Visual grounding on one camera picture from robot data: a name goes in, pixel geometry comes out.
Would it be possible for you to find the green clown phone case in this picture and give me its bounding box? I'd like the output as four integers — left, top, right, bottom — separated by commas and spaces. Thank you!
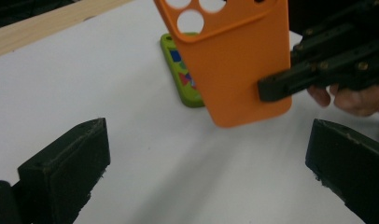
160, 32, 207, 108

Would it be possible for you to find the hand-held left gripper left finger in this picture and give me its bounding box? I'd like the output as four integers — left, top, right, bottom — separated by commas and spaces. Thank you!
17, 118, 111, 224

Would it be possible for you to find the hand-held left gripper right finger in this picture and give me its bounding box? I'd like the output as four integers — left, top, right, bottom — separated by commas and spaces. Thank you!
304, 119, 379, 224

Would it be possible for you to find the orange phone case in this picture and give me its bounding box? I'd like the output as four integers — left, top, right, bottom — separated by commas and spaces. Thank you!
153, 0, 293, 129

